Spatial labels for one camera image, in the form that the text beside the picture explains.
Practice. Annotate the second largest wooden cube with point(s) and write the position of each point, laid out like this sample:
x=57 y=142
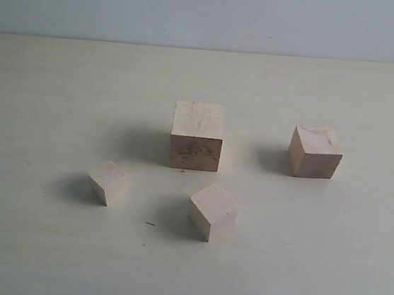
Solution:
x=314 y=152

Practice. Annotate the smallest wooden cube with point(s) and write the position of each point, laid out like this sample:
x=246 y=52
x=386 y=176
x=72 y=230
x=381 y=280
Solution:
x=108 y=182

